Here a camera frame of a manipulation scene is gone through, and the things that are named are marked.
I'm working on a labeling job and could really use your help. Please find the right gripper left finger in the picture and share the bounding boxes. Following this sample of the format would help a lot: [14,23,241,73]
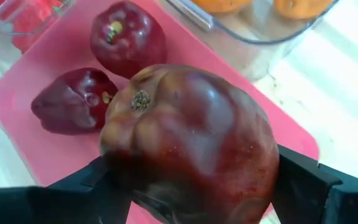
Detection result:
[0,155,133,224]

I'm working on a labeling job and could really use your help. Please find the orange bell pepper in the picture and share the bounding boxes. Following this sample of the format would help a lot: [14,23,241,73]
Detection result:
[191,0,254,14]
[273,0,335,21]

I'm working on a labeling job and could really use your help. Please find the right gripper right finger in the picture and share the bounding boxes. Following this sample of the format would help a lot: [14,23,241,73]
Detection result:
[272,144,358,224]

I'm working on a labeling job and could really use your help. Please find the dark red bell pepper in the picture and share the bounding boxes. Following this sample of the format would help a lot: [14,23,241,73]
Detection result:
[30,67,119,136]
[99,63,281,224]
[89,1,168,80]

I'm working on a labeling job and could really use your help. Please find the pink plastic bin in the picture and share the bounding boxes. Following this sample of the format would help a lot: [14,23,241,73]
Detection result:
[0,0,320,224]

